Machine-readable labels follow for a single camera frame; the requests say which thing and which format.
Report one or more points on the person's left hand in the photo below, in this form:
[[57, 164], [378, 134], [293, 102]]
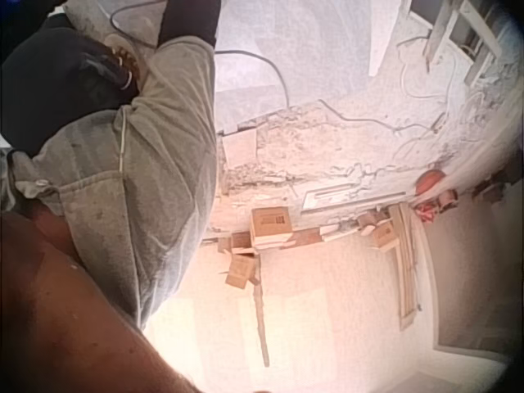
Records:
[[125, 65]]

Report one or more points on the person's left fingers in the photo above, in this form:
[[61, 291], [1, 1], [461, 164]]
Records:
[[127, 60]]

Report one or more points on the large pale floor tile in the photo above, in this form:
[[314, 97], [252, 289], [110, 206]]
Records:
[[245, 94]]

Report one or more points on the small square tile piece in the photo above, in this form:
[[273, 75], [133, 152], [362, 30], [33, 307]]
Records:
[[240, 146]]

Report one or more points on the small cardboard box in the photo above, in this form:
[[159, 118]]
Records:
[[240, 240]]

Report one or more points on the large cardboard box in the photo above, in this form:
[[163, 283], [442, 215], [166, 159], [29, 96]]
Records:
[[270, 224]]

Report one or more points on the tilted cardboard box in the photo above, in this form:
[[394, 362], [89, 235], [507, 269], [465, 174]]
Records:
[[240, 271]]

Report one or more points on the white board panel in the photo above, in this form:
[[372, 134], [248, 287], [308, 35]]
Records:
[[387, 32]]

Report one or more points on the long wooden stick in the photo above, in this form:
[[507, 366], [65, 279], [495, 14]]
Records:
[[262, 323]]

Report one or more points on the flat cardboard box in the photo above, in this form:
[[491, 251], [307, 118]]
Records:
[[382, 234]]

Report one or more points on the orange round bucket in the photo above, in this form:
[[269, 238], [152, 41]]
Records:
[[430, 182]]

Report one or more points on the red crumpled bag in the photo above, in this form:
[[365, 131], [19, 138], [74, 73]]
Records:
[[425, 210]]

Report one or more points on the bundle of wooden slats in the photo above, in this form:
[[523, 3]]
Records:
[[405, 266]]

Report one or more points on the grey door panel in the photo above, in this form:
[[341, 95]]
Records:
[[479, 282]]

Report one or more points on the white wooden frame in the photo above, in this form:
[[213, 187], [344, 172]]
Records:
[[462, 32]]

